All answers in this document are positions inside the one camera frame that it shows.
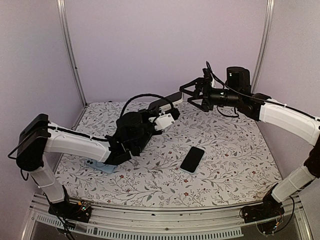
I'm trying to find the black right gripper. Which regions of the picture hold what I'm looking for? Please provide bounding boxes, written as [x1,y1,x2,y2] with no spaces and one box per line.
[180,77,241,112]

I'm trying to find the white cased phone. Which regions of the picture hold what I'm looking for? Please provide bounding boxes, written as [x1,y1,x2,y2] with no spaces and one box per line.
[148,91,183,111]

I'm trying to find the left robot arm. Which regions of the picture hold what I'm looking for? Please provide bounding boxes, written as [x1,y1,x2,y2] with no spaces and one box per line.
[7,107,180,217]

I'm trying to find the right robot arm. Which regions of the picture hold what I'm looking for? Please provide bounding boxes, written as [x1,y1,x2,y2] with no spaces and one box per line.
[179,66,320,218]

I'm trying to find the light blue cased phone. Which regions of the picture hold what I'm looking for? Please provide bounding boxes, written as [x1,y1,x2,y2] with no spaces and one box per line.
[84,159,118,174]

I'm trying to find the phone with dark screen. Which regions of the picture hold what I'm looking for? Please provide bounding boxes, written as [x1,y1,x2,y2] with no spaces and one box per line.
[180,146,205,174]

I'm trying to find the floral table mat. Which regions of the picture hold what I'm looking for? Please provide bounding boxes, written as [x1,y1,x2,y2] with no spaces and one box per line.
[55,102,282,208]

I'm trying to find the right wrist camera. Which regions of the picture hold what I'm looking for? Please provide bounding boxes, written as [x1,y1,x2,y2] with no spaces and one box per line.
[202,68,213,83]

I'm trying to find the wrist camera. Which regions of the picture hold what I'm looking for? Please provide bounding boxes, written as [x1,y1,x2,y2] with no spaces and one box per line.
[202,68,213,83]
[148,113,175,131]

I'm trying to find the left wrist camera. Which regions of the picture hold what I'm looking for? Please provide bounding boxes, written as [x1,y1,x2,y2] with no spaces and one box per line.
[148,113,175,131]

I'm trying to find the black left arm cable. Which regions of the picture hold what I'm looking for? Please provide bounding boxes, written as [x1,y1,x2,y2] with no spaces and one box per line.
[119,92,176,121]

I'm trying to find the aluminium front rail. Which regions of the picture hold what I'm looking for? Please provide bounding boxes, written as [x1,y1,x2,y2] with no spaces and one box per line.
[21,194,313,240]

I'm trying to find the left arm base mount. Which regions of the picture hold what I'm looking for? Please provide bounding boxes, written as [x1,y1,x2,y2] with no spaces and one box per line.
[48,201,92,223]

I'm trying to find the aluminium right corner post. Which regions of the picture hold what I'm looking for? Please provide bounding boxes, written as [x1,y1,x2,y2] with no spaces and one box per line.
[252,0,275,92]

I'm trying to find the aluminium corner post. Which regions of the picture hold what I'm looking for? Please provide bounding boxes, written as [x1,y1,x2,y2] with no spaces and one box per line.
[56,0,88,107]
[252,0,275,92]

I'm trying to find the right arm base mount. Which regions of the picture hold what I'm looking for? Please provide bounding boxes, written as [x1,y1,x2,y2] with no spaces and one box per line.
[239,201,285,236]

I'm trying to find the aluminium left corner post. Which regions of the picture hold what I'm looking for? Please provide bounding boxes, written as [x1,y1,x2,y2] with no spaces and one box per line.
[56,0,88,107]

